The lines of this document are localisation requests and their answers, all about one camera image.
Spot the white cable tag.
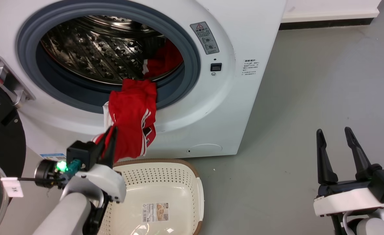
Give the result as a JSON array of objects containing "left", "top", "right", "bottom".
[{"left": 1, "top": 177, "right": 24, "bottom": 198}]

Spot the round filter cover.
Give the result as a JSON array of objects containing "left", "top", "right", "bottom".
[{"left": 187, "top": 144, "right": 223, "bottom": 154}]

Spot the barcode sticker label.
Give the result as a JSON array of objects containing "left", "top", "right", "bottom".
[{"left": 142, "top": 202, "right": 169, "bottom": 223}]

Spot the blue energy label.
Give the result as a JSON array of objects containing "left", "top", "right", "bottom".
[{"left": 40, "top": 153, "right": 67, "bottom": 162}]

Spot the white ledge with black base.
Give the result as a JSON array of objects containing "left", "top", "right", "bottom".
[{"left": 279, "top": 0, "right": 382, "bottom": 30}]

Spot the white front-load washing machine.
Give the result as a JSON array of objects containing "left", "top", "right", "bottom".
[{"left": 0, "top": 0, "right": 287, "bottom": 163}]

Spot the grey warning sticker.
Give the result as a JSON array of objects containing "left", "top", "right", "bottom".
[{"left": 190, "top": 22, "right": 220, "bottom": 55}]

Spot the white text sticker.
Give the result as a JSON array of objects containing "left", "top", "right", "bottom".
[{"left": 242, "top": 59, "right": 258, "bottom": 76}]

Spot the cream perforated laundry basket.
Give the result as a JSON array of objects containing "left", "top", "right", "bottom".
[{"left": 97, "top": 159, "right": 205, "bottom": 235}]

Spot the grey rubber door gasket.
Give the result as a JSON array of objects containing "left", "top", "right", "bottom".
[{"left": 17, "top": 0, "right": 201, "bottom": 114}]

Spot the steel washing machine drum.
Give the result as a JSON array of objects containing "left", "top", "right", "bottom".
[{"left": 40, "top": 15, "right": 183, "bottom": 85}]

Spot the thin black cable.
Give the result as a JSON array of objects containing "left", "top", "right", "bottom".
[{"left": 0, "top": 176, "right": 66, "bottom": 182}]

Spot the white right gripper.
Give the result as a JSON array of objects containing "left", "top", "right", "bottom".
[{"left": 313, "top": 126, "right": 384, "bottom": 217}]

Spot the black glass washing machine door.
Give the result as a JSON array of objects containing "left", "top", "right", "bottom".
[{"left": 0, "top": 76, "right": 26, "bottom": 235}]

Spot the metal door hinge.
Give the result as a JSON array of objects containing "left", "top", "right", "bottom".
[{"left": 0, "top": 55, "right": 36, "bottom": 108}]

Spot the red garment with white stripes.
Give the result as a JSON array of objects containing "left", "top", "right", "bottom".
[{"left": 92, "top": 39, "right": 184, "bottom": 163}]

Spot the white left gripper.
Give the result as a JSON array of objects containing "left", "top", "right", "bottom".
[{"left": 61, "top": 126, "right": 127, "bottom": 209}]

